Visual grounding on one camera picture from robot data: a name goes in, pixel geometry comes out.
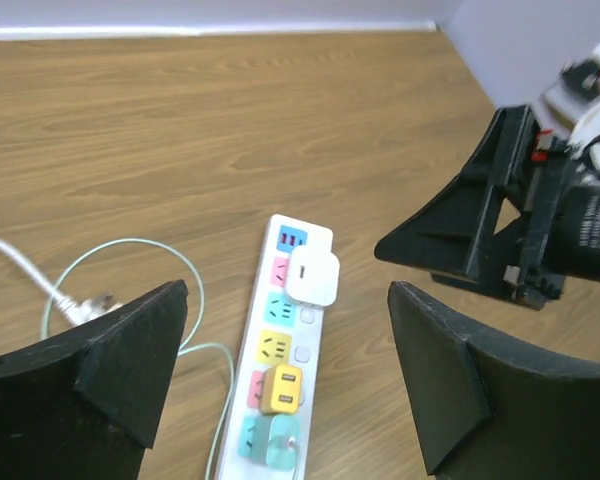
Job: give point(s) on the teal charger plug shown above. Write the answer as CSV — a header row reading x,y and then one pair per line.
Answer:
x,y
274,441

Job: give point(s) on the white power strip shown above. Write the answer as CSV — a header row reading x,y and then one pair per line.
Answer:
x,y
277,331

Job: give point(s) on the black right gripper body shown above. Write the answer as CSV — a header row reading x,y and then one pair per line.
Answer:
x,y
532,168

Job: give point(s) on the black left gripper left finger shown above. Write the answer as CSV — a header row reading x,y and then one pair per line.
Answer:
x,y
86,403

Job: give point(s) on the white square charger plug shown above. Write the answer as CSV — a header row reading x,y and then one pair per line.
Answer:
x,y
312,276

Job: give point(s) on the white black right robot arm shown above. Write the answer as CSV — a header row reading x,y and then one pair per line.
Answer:
x,y
574,242

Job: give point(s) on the yellow usb charger plug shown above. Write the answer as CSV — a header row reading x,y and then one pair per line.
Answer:
x,y
282,385

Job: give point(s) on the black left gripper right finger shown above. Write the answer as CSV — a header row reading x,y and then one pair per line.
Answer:
x,y
487,405

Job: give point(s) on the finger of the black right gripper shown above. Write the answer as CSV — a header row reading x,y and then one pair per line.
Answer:
x,y
454,235

